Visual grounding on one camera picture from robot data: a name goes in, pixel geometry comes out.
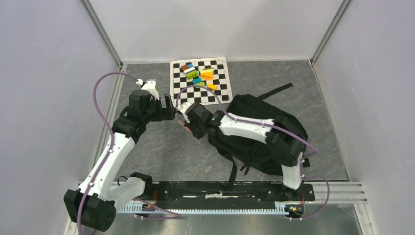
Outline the black student backpack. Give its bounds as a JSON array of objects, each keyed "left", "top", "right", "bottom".
[{"left": 208, "top": 83, "right": 308, "bottom": 190}]

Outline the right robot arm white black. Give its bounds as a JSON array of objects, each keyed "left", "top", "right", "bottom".
[{"left": 177, "top": 102, "right": 307, "bottom": 200}]

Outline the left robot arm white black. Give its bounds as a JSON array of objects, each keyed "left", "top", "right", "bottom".
[{"left": 64, "top": 90, "right": 176, "bottom": 232}]

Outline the small yellow toy block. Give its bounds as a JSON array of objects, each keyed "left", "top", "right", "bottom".
[{"left": 207, "top": 84, "right": 217, "bottom": 91}]

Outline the black white chessboard mat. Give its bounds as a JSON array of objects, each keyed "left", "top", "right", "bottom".
[{"left": 170, "top": 57, "right": 233, "bottom": 105}]

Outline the teal toy block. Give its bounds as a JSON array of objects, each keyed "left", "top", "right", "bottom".
[{"left": 192, "top": 78, "right": 202, "bottom": 85}]

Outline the green toy block stack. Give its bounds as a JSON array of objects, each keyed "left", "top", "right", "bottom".
[{"left": 185, "top": 70, "right": 199, "bottom": 80}]

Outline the brown blue white block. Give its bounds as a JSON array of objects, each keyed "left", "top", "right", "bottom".
[{"left": 181, "top": 64, "right": 196, "bottom": 74}]

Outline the yellow orange block stack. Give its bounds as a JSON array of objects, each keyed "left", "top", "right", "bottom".
[{"left": 199, "top": 68, "right": 214, "bottom": 80}]

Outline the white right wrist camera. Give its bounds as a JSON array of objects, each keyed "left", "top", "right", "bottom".
[{"left": 177, "top": 102, "right": 192, "bottom": 123}]

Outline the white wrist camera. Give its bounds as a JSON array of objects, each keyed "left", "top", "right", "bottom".
[
  {"left": 136, "top": 79, "right": 160, "bottom": 100},
  {"left": 177, "top": 102, "right": 192, "bottom": 123}
]

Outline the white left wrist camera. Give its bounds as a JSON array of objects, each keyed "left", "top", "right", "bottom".
[{"left": 136, "top": 79, "right": 160, "bottom": 100}]

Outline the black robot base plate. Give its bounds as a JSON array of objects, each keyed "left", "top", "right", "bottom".
[{"left": 140, "top": 181, "right": 316, "bottom": 210}]

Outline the slotted cable duct rail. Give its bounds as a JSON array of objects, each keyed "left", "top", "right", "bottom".
[{"left": 118, "top": 202, "right": 289, "bottom": 215}]

